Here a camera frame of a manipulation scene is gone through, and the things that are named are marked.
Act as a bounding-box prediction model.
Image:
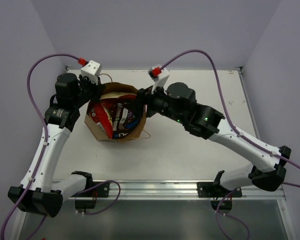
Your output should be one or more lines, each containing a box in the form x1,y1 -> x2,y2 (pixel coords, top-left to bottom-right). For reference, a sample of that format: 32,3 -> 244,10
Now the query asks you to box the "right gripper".
126,79 -> 187,125

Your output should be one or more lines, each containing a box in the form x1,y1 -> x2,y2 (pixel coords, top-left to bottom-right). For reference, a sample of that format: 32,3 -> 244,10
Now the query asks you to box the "red cassava chips bag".
90,103 -> 113,139

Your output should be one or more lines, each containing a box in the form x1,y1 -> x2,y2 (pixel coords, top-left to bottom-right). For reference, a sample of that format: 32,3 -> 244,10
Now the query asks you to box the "brown paper bag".
84,78 -> 151,142

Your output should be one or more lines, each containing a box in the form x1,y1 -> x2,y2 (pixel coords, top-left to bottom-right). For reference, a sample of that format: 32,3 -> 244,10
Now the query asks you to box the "dark red chips bag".
100,92 -> 137,111

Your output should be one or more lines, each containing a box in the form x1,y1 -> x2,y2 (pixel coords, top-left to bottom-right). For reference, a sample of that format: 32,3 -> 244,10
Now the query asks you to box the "purple M&M's packet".
119,108 -> 134,125

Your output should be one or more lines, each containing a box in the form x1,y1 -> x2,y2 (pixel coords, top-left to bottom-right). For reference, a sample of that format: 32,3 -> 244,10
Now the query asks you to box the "blue snack packet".
124,120 -> 140,130

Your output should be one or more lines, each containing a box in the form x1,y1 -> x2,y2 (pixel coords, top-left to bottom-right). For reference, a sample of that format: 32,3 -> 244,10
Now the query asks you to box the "brown M&M's packet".
112,103 -> 129,131

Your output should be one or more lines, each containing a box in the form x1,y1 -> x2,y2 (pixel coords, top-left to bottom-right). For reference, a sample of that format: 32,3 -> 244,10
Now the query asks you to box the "red Doritos bag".
112,131 -> 131,139

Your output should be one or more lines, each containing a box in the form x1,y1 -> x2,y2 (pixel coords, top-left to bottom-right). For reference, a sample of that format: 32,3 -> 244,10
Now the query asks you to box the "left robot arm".
7,73 -> 106,218

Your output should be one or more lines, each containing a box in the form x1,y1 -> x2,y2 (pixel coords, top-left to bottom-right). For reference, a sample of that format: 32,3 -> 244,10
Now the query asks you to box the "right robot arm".
136,82 -> 291,197

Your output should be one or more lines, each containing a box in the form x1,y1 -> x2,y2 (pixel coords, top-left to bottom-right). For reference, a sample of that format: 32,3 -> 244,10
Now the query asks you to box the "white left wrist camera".
80,60 -> 102,85

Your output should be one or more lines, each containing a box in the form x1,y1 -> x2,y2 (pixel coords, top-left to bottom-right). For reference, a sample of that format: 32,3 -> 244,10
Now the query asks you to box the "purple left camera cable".
0,53 -> 89,240

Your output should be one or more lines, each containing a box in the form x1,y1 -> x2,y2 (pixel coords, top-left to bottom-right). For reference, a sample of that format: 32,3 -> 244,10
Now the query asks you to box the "aluminium right side rail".
238,66 -> 260,140

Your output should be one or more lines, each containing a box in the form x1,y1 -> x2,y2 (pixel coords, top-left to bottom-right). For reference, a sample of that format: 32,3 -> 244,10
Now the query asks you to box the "aluminium rail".
43,179 -> 283,201
238,66 -> 260,140

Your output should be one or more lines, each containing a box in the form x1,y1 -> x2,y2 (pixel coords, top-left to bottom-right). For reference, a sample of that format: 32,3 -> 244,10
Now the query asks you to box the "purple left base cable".
76,179 -> 122,216

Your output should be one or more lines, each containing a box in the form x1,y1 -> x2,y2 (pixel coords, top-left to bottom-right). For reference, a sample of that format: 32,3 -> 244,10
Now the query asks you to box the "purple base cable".
214,188 -> 251,240
76,179 -> 122,216

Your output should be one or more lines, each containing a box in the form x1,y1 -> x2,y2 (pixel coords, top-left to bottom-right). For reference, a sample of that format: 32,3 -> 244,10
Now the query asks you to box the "aluminium front rail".
43,179 -> 283,201

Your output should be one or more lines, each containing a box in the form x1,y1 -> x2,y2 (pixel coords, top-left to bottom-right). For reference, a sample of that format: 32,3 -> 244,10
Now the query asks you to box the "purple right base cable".
214,188 -> 251,240

